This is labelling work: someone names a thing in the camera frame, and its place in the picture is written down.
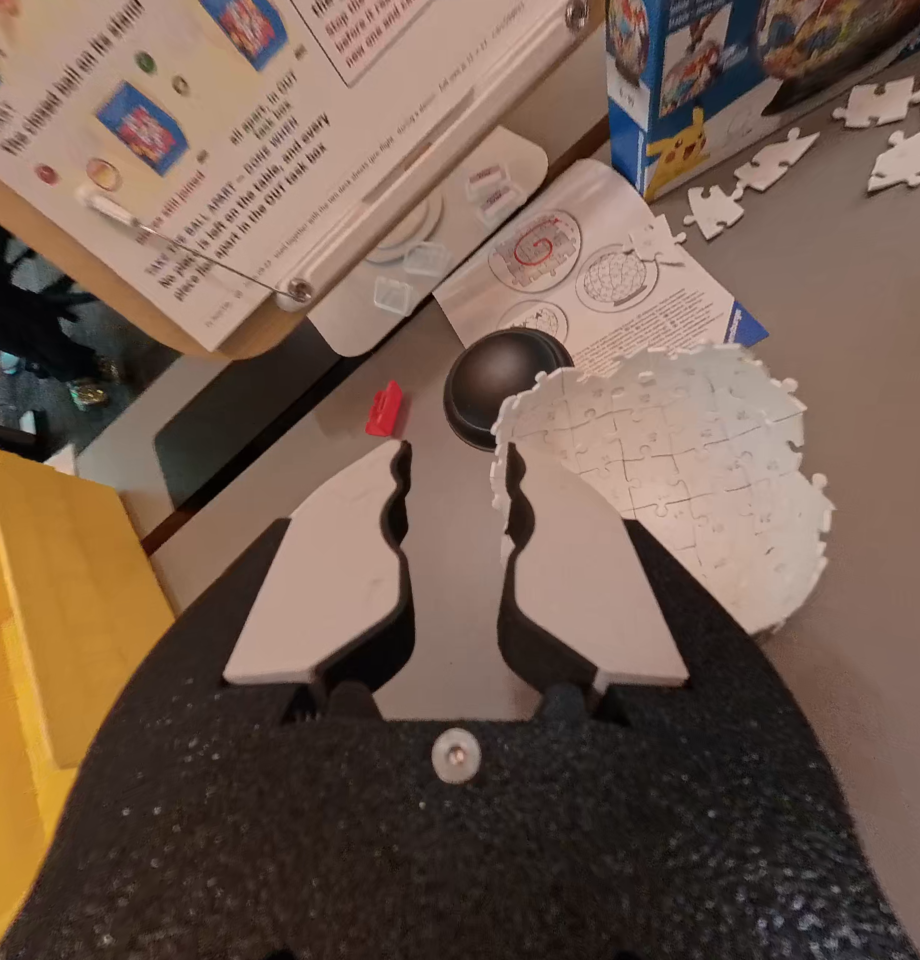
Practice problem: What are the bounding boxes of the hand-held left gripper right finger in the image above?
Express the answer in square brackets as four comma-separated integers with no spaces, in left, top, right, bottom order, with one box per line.
[497,442,691,706]

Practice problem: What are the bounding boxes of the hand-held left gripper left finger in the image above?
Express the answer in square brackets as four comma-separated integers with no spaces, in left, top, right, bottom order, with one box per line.
[222,438,417,702]

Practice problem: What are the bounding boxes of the partly built puzzle ball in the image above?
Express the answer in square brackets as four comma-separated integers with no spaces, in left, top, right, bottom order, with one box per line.
[490,341,836,639]

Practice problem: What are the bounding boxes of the black round ball stand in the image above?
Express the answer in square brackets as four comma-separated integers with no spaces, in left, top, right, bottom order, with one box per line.
[442,327,575,452]

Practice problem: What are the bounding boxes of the folded puzzle leaflet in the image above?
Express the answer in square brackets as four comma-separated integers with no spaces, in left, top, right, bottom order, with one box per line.
[432,157,770,380]

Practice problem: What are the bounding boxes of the scattered white puzzle pieces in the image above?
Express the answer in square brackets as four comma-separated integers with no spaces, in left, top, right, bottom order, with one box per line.
[628,63,920,267]

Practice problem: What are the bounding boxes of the blue puzzle box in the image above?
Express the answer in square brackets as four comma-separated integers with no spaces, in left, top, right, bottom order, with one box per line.
[606,0,920,204]

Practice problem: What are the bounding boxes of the red plastic clip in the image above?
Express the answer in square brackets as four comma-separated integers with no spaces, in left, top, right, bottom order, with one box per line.
[364,379,405,438]

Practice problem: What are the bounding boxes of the clear plastic bag with parts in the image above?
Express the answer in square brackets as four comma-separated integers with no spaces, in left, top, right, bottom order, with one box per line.
[306,126,548,359]

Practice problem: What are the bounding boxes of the yellow plastic bin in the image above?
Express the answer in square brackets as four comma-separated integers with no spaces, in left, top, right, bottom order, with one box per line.
[0,441,177,960]

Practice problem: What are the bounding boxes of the clear plastic clip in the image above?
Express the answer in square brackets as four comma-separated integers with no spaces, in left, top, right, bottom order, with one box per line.
[373,276,417,317]
[402,240,455,279]

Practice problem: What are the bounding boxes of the instruction poster on board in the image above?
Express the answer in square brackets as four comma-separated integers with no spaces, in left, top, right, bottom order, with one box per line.
[0,0,611,361]

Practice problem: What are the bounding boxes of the clear clip purple label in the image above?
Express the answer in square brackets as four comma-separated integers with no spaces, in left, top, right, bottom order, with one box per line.
[477,191,526,228]
[466,165,518,201]

